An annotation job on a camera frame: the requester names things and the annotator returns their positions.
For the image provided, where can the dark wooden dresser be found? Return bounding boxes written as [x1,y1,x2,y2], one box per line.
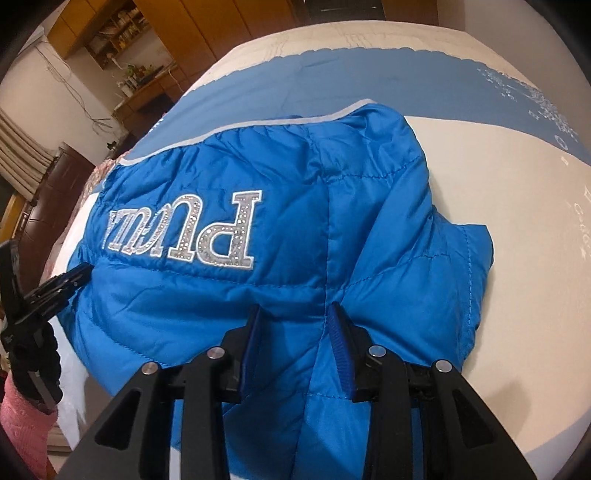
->
[16,143,100,296]

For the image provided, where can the blue puffer jacket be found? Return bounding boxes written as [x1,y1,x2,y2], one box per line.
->
[60,98,495,480]

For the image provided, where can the wooden wardrobe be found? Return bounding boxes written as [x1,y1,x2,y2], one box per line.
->
[134,0,305,93]

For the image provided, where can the wooden wall bookshelf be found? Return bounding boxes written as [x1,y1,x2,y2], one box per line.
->
[48,0,174,70]

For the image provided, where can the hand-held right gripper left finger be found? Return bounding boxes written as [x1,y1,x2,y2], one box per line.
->
[58,305,264,480]

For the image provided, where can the wooden desk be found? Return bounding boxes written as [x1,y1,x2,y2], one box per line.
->
[113,65,195,134]

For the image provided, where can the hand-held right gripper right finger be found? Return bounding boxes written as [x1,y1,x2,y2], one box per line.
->
[325,302,542,480]

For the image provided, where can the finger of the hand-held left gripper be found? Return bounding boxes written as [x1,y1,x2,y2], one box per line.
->
[23,263,92,303]
[21,277,88,330]

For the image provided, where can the bed with blue striped sheet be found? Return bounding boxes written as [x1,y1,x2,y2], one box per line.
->
[39,23,591,467]

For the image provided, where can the group of small bottles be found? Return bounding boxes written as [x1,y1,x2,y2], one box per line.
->
[117,62,167,93]

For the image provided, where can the pink floral quilt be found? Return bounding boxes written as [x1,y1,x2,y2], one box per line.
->
[81,157,116,204]

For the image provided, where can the wall cables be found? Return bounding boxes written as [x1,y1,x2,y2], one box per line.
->
[39,46,121,139]

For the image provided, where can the person's left forearm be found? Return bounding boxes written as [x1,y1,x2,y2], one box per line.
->
[0,369,58,480]

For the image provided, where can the beige curtain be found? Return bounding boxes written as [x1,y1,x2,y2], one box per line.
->
[0,108,51,204]

